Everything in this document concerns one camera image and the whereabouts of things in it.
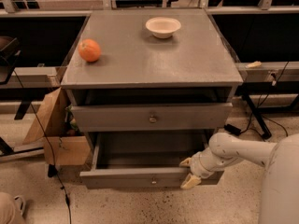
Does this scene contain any small yellow foam piece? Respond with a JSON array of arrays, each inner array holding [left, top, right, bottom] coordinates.
[[246, 61, 262, 69]]

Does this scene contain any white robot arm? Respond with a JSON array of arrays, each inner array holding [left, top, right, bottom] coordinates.
[[179, 133, 299, 224]]

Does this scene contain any grey top drawer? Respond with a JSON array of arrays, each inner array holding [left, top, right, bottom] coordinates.
[[71, 103, 233, 132]]

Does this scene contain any black chair left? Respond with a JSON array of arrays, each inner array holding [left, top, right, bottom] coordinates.
[[0, 36, 21, 85]]

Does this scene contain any white paper bowl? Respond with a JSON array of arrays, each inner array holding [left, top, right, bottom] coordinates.
[[146, 17, 181, 39]]

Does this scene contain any orange fruit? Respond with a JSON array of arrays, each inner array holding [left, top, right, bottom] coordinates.
[[78, 39, 101, 63]]

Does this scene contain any black table leg right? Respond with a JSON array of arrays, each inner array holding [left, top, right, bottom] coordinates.
[[242, 89, 272, 139]]

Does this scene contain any grey drawer cabinet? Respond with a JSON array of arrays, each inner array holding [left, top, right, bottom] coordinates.
[[60, 8, 244, 147]]

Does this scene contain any black floor cable left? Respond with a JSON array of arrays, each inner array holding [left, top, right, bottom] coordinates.
[[12, 68, 73, 224]]

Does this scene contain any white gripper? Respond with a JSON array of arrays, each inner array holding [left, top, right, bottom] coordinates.
[[179, 151, 215, 189]]

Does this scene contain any grey drawer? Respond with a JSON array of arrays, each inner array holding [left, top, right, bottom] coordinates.
[[71, 103, 233, 132], [80, 131, 211, 189]]

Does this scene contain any brown cardboard box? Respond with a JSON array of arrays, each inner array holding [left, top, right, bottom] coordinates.
[[23, 88, 91, 166]]

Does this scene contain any black power adapter cable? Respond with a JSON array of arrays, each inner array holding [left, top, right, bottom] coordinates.
[[217, 112, 290, 142]]

